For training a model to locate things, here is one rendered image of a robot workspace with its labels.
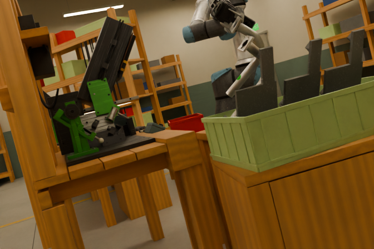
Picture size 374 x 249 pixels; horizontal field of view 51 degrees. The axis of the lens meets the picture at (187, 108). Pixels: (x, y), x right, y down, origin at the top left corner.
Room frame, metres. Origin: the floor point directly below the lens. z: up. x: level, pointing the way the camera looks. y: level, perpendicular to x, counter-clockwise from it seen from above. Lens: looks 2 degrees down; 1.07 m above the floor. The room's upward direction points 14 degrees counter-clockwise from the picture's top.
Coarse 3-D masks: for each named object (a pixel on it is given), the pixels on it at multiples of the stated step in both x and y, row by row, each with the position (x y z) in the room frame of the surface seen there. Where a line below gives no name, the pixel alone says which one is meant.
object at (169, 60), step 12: (156, 60) 11.05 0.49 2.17; (168, 60) 11.20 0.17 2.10; (132, 72) 10.73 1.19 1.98; (180, 72) 11.25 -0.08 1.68; (144, 84) 10.92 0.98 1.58; (168, 84) 11.07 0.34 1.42; (180, 84) 11.14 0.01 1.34; (180, 96) 11.24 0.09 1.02; (144, 108) 10.84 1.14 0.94; (168, 108) 10.97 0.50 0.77; (192, 108) 11.24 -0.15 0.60
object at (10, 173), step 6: (0, 126) 9.96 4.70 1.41; (0, 132) 9.59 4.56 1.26; (0, 138) 9.58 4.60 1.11; (0, 144) 9.98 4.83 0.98; (0, 150) 9.56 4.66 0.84; (6, 150) 9.99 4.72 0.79; (6, 156) 9.58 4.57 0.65; (6, 162) 9.57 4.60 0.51; (12, 168) 10.03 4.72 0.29; (0, 174) 9.61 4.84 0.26; (6, 174) 9.51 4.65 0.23; (12, 174) 9.98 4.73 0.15; (12, 180) 9.58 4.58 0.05
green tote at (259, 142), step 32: (320, 96) 1.21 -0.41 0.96; (352, 96) 1.25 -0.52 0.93; (224, 128) 1.33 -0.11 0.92; (256, 128) 1.15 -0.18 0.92; (288, 128) 1.18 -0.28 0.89; (320, 128) 1.21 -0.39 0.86; (352, 128) 1.24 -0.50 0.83; (224, 160) 1.40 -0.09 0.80; (256, 160) 1.15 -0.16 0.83; (288, 160) 1.17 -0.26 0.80
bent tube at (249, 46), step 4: (248, 36) 1.27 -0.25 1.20; (244, 40) 1.28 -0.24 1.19; (248, 40) 1.26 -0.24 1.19; (252, 40) 1.25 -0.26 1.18; (240, 44) 1.28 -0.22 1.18; (244, 44) 1.28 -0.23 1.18; (248, 44) 1.25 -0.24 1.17; (252, 44) 1.26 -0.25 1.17; (240, 48) 1.27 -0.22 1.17; (244, 48) 1.25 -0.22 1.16; (248, 48) 1.26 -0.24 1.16; (252, 48) 1.26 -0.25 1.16; (256, 48) 1.27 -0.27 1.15; (252, 52) 1.27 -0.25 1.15; (256, 52) 1.27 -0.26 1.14; (256, 56) 1.28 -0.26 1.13; (260, 80) 1.32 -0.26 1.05; (256, 84) 1.33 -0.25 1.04; (236, 112) 1.32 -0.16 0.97; (232, 116) 1.32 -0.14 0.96; (236, 116) 1.32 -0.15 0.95
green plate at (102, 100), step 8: (96, 80) 2.28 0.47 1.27; (104, 80) 2.29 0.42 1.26; (88, 88) 2.25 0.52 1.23; (96, 88) 2.26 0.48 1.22; (104, 88) 2.27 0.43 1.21; (96, 96) 2.25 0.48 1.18; (104, 96) 2.26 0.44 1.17; (96, 104) 2.23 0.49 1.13; (104, 104) 2.24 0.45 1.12; (112, 104) 2.25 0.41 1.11; (96, 112) 2.22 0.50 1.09; (104, 112) 2.23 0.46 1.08
